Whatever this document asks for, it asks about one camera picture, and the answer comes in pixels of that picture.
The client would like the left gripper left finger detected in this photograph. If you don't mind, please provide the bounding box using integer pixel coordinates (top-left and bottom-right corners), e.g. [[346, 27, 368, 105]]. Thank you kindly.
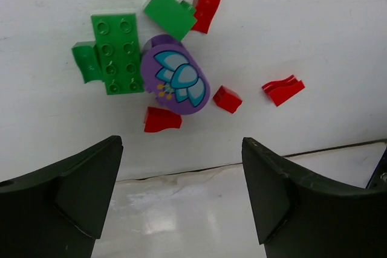
[[1, 135, 123, 257]]

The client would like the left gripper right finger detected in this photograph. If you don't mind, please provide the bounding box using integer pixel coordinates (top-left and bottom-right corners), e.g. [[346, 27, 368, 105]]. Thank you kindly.
[[242, 137, 386, 257]]

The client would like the purple lotus flower lego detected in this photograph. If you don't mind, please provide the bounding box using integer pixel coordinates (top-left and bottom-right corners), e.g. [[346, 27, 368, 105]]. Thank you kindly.
[[140, 34, 210, 115]]

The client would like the dark green small lego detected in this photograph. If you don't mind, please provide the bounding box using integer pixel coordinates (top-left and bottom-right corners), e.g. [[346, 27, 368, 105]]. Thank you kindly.
[[143, 0, 197, 41]]

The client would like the red curved lego right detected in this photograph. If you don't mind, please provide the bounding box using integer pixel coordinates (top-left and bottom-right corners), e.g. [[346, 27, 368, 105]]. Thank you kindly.
[[262, 75, 305, 106]]

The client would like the red curved lego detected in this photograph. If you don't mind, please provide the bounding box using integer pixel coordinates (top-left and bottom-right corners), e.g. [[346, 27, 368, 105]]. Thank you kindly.
[[262, 75, 305, 106], [144, 106, 182, 133]]

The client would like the red curved lego left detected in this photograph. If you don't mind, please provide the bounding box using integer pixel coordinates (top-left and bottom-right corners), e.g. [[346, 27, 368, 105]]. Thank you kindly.
[[144, 106, 182, 133]]

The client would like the small red cube lego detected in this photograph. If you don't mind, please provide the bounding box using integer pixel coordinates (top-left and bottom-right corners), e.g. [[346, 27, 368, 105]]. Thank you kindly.
[[212, 85, 242, 114]]

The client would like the small green curved lego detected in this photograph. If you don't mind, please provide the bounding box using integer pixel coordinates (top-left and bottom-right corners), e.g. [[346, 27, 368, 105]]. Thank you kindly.
[[71, 41, 103, 83]]

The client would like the green plate lego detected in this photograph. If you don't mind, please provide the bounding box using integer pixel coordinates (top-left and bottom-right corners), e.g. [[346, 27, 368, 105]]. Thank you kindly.
[[91, 13, 145, 95]]

